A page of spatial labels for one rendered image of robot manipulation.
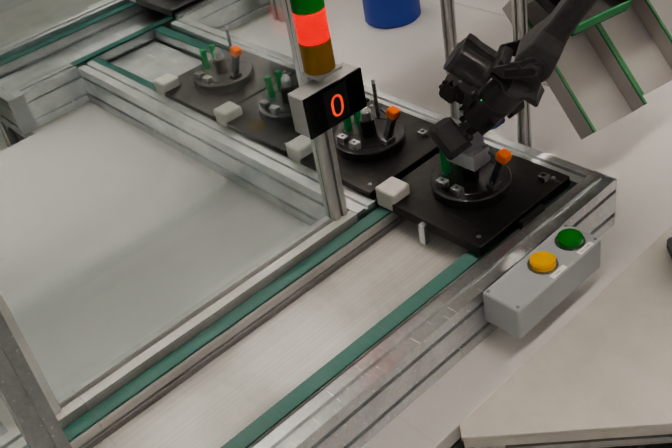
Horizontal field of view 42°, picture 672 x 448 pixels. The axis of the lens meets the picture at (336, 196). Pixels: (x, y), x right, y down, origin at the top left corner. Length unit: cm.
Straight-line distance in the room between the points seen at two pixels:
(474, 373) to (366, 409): 20
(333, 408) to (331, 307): 25
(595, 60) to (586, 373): 61
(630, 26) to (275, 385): 97
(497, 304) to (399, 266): 21
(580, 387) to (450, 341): 20
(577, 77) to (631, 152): 23
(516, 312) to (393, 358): 20
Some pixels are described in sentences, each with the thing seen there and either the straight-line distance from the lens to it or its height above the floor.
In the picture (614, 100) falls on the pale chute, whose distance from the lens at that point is 168.
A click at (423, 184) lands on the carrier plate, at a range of 156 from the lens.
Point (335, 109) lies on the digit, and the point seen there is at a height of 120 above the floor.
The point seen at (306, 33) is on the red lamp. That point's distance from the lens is 130.
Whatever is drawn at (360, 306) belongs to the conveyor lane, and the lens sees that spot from 141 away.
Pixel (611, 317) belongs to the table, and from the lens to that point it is 145.
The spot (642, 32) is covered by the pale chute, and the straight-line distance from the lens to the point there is 180.
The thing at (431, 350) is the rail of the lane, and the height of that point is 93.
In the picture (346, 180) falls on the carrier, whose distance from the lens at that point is 160.
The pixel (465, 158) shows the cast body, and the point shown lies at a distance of 147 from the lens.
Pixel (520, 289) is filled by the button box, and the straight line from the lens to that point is 134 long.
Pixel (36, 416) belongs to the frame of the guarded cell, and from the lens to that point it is 87.
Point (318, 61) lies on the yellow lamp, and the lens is 132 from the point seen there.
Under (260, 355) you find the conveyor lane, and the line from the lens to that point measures 137.
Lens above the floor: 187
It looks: 35 degrees down
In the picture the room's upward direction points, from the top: 11 degrees counter-clockwise
